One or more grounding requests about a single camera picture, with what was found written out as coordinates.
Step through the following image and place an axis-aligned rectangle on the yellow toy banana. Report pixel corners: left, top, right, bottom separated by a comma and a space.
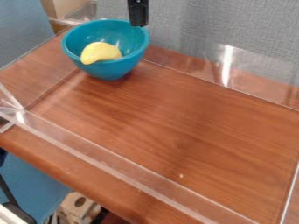
80, 42, 121, 65

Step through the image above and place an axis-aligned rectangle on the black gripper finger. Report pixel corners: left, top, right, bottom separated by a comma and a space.
126, 0, 149, 27

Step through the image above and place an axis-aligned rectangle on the blue bowl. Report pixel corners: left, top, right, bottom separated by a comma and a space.
60, 18, 149, 81

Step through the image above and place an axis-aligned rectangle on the wooden block with hole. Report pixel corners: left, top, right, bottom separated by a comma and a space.
57, 192, 101, 224

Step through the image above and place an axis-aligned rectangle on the clear acrylic barrier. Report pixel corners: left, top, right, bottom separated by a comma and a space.
0, 0, 299, 224

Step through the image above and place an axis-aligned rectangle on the cardboard box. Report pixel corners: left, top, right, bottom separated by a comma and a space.
40, 0, 97, 33

